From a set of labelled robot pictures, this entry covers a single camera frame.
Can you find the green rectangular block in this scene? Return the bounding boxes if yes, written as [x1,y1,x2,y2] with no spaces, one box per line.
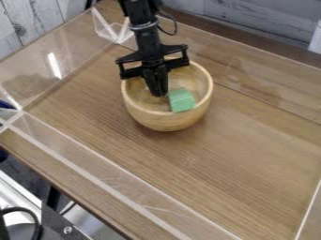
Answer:
[169,87,197,113]

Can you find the brown wooden bowl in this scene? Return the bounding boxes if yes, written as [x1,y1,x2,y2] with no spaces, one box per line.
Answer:
[122,61,214,131]

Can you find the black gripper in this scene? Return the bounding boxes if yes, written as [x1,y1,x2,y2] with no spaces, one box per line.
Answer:
[115,28,190,97]

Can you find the black metal table leg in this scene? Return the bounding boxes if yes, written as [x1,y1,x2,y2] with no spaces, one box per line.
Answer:
[47,187,62,211]

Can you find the blue object at left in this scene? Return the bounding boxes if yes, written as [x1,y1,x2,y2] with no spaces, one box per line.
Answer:
[0,99,16,110]

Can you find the clear acrylic tray walls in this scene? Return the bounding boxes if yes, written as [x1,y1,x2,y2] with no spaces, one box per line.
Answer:
[0,0,321,240]

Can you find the black cable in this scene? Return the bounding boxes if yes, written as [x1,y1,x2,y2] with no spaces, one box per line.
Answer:
[0,206,44,240]

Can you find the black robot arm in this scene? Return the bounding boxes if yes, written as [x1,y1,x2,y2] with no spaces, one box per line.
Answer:
[115,0,190,98]

